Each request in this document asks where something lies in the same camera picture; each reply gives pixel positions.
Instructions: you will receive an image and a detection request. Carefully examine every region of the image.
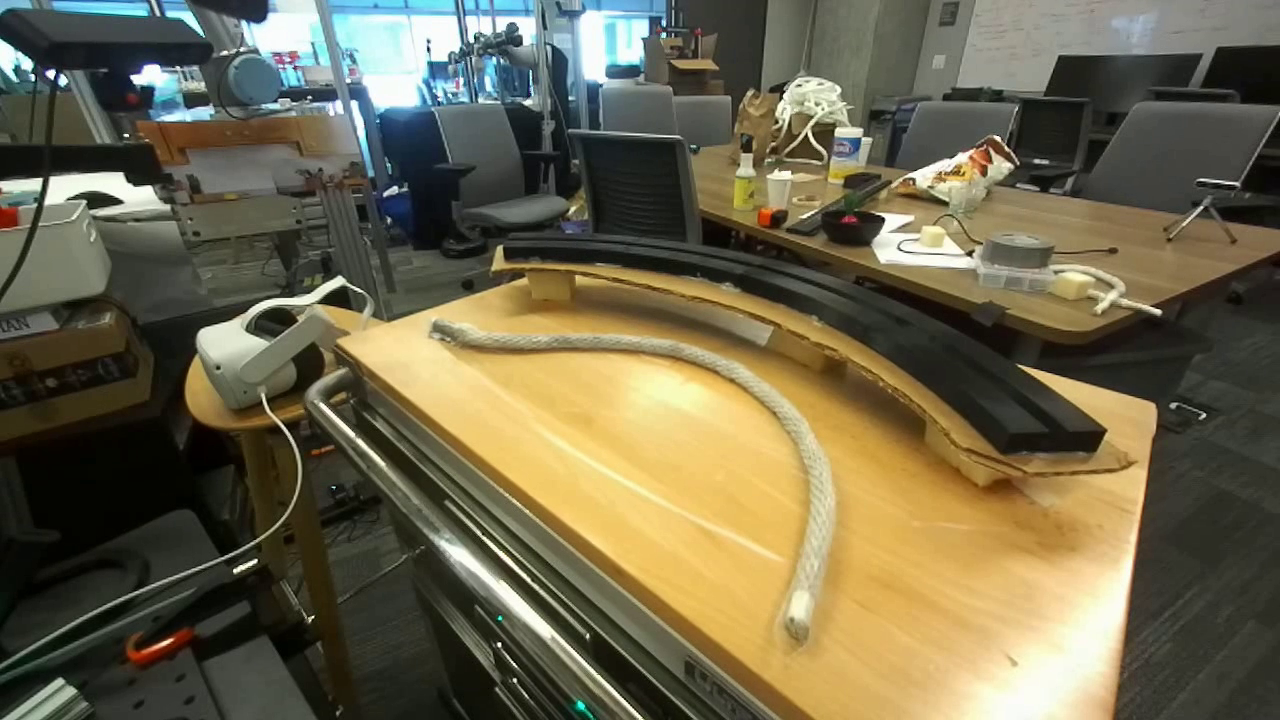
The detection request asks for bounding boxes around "white braided rope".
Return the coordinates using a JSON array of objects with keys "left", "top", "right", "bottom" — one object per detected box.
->
[{"left": 428, "top": 317, "right": 843, "bottom": 650}]

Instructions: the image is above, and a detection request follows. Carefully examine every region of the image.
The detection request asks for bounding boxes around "black curved skate track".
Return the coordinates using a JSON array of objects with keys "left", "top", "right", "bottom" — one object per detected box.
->
[{"left": 502, "top": 232, "right": 1113, "bottom": 460}]

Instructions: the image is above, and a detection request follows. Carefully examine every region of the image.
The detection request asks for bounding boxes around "small wooden support block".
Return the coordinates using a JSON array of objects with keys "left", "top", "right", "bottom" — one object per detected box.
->
[{"left": 525, "top": 268, "right": 581, "bottom": 308}]

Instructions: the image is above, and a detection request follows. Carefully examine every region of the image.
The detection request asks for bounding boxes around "black mesh office chair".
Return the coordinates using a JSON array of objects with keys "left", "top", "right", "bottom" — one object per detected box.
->
[{"left": 570, "top": 123, "right": 708, "bottom": 247}]

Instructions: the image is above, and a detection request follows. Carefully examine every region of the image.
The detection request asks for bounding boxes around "yellow glue bottle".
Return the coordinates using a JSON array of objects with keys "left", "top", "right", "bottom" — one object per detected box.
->
[{"left": 729, "top": 142, "right": 766, "bottom": 220}]

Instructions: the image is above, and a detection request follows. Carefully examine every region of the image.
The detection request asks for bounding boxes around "white cup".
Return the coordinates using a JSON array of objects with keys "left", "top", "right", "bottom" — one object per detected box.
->
[{"left": 766, "top": 163, "right": 802, "bottom": 217}]

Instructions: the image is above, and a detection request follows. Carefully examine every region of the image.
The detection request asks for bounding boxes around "grey metal cart cabinet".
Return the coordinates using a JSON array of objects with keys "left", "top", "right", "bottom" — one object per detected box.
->
[{"left": 349, "top": 378, "right": 785, "bottom": 720}]

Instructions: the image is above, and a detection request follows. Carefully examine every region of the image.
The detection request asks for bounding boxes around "black bowl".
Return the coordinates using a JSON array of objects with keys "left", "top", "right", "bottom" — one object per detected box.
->
[{"left": 817, "top": 205, "right": 889, "bottom": 252}]

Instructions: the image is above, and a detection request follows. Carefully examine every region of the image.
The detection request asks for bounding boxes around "long black flat bar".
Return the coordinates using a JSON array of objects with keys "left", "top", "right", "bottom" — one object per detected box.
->
[{"left": 781, "top": 173, "right": 904, "bottom": 239}]

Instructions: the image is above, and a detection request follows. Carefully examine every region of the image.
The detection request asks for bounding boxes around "brown paper bag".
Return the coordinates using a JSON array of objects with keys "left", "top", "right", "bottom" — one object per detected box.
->
[{"left": 733, "top": 86, "right": 794, "bottom": 173}]

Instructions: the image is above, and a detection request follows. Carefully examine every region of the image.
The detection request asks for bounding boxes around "white paper sheet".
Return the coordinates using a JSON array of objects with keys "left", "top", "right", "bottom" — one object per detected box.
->
[{"left": 870, "top": 212, "right": 989, "bottom": 278}]

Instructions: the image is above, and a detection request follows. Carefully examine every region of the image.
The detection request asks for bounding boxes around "white jar blue label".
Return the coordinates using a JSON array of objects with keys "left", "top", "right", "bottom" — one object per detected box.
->
[{"left": 826, "top": 123, "right": 871, "bottom": 188}]

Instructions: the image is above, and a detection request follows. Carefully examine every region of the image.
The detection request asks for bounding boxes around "dark blue office chair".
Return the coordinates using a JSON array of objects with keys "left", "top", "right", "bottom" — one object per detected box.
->
[{"left": 375, "top": 105, "right": 456, "bottom": 252}]

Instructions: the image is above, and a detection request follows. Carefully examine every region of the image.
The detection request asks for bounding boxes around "clear plastic box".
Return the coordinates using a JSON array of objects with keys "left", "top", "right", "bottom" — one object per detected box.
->
[{"left": 973, "top": 259, "right": 1073, "bottom": 302}]

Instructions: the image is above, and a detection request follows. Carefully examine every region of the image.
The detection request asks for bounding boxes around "chip snack bag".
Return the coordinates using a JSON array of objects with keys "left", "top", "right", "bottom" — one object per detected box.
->
[{"left": 892, "top": 132, "right": 1023, "bottom": 210}]

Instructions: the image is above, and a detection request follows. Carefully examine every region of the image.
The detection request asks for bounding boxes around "white VR headset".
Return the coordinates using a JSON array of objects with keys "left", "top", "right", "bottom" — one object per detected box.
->
[{"left": 191, "top": 278, "right": 349, "bottom": 412}]

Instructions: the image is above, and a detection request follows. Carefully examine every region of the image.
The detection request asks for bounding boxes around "round wooden stool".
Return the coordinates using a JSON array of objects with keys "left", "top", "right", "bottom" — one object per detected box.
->
[{"left": 181, "top": 304, "right": 385, "bottom": 715}]

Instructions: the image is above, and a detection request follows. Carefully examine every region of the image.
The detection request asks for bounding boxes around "beige plug block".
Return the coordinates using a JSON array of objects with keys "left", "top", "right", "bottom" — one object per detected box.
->
[{"left": 1048, "top": 268, "right": 1099, "bottom": 304}]

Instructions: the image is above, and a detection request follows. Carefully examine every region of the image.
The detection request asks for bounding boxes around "wooden shelf board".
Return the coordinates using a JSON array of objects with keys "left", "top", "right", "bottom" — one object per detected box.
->
[{"left": 133, "top": 105, "right": 368, "bottom": 175}]

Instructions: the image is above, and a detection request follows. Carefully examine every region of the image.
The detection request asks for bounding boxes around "grey round housing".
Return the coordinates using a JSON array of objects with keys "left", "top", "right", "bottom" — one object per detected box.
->
[{"left": 202, "top": 50, "right": 288, "bottom": 111}]

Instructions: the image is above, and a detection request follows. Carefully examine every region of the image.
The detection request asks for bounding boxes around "black perforated breadboard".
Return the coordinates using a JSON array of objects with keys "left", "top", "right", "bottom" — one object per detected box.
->
[{"left": 74, "top": 638, "right": 320, "bottom": 720}]

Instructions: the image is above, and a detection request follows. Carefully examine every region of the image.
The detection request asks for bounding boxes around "wooden conference table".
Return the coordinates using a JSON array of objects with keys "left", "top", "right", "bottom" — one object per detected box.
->
[{"left": 693, "top": 142, "right": 1280, "bottom": 352}]

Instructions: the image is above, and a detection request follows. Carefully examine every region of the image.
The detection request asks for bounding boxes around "brown cardboard box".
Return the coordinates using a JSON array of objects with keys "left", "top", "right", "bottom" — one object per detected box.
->
[{"left": 0, "top": 297, "right": 155, "bottom": 452}]

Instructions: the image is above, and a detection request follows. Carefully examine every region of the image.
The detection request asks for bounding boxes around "small silver tripod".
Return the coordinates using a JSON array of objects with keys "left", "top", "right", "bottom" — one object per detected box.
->
[{"left": 1159, "top": 191, "right": 1244, "bottom": 247}]

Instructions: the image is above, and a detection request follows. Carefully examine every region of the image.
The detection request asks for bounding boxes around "white box device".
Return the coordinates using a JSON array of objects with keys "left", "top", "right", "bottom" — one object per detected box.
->
[{"left": 0, "top": 197, "right": 115, "bottom": 322}]

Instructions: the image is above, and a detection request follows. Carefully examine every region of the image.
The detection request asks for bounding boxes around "chrome cart handle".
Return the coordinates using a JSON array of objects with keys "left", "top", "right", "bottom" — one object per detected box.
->
[{"left": 302, "top": 364, "right": 653, "bottom": 720}]

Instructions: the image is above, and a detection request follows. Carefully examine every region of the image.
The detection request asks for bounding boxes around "white rope bundle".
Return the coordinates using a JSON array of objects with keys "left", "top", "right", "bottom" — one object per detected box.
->
[{"left": 770, "top": 74, "right": 857, "bottom": 163}]

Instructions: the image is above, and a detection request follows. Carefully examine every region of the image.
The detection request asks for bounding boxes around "grey duct tape roll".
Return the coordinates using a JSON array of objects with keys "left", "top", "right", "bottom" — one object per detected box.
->
[{"left": 978, "top": 232, "right": 1061, "bottom": 278}]

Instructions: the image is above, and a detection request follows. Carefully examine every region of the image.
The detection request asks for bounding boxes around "white headset cable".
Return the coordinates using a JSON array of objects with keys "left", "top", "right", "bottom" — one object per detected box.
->
[{"left": 0, "top": 271, "right": 381, "bottom": 680}]

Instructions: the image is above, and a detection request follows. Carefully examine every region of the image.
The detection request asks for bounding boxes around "orange clamp handle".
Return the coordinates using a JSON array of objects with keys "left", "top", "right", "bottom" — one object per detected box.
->
[{"left": 125, "top": 624, "right": 202, "bottom": 673}]

